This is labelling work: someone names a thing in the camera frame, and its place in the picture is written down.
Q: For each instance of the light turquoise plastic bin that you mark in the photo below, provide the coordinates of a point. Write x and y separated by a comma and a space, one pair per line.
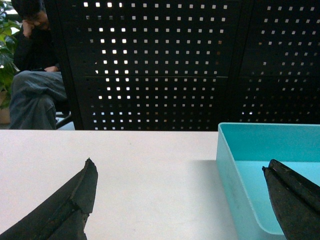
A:
243, 149

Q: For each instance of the green potted plant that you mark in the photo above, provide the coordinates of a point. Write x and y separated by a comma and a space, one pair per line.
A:
10, 25

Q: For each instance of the seated person in dark clothes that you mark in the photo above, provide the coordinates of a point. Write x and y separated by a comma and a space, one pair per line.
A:
38, 85

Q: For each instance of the black perforated metal panel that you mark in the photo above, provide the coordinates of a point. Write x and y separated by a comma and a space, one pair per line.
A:
188, 65

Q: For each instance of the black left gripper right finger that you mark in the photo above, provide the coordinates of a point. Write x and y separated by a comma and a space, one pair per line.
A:
295, 201

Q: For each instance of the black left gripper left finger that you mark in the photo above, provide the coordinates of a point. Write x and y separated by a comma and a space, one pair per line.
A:
62, 216

